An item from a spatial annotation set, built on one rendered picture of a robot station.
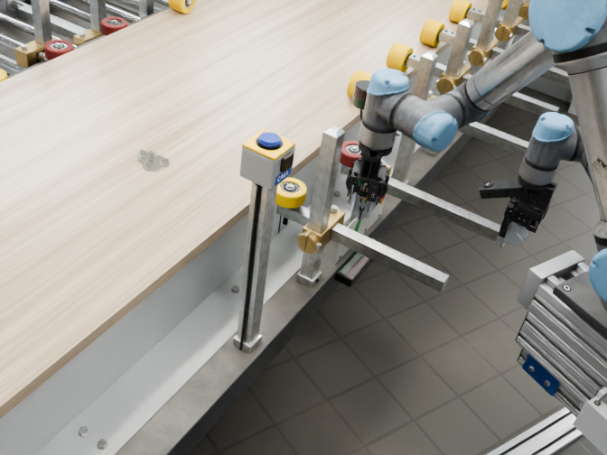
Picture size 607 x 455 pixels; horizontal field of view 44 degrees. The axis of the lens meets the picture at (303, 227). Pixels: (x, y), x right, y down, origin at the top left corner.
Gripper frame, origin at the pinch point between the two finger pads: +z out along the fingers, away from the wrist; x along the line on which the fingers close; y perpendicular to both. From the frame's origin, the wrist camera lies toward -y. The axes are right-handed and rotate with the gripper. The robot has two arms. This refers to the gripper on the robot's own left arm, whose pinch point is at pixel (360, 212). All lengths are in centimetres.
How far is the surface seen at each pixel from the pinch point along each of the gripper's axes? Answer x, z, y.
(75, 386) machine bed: -47, 22, 48
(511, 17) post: 34, -7, -114
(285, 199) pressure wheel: -17.5, 2.8, -2.1
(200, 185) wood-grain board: -37.2, 2.4, 0.1
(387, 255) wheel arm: 7.8, 6.8, 4.7
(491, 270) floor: 55, 92, -105
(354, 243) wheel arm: 0.1, 7.6, 1.9
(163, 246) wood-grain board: -38.0, 2.4, 23.2
